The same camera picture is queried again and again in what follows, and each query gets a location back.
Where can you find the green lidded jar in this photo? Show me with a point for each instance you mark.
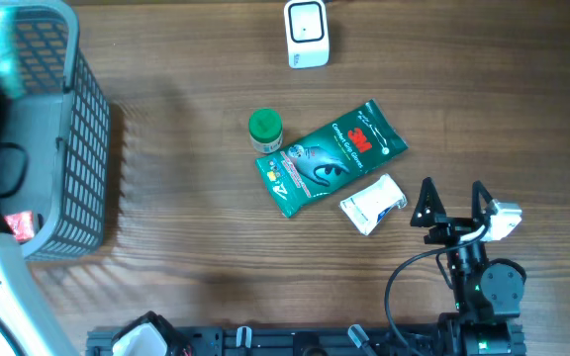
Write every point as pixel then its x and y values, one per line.
pixel 266 130

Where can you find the white tissue pack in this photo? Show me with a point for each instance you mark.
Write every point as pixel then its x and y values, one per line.
pixel 368 207

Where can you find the red snack packet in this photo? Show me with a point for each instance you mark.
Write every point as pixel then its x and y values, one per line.
pixel 22 225

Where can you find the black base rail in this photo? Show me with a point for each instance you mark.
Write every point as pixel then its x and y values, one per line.
pixel 427 339

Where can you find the grey plastic shopping basket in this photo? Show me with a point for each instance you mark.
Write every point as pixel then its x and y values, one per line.
pixel 55 139

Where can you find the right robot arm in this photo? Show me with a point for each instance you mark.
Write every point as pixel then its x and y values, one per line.
pixel 487 292

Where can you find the green 3M gloves package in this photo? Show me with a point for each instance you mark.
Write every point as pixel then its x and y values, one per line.
pixel 322 162

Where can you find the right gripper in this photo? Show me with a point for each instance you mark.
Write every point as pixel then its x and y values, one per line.
pixel 450 226

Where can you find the white barcode scanner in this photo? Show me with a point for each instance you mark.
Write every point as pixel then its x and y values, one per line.
pixel 307 33

